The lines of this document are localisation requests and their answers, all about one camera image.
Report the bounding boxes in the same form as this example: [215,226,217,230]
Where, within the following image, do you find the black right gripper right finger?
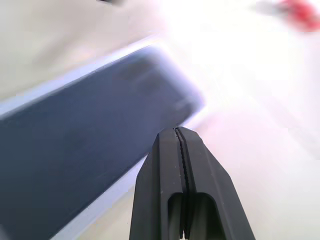
[175,126,257,240]

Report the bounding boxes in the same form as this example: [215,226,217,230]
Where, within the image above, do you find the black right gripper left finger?
[129,127,187,240]

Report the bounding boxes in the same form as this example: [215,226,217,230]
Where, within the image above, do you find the dark blue smartphone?
[0,47,207,240]

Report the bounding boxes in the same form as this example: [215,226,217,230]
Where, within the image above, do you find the white phone box base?
[0,34,209,240]

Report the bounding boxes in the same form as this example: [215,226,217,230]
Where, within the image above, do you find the red handled scissors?
[249,0,320,33]

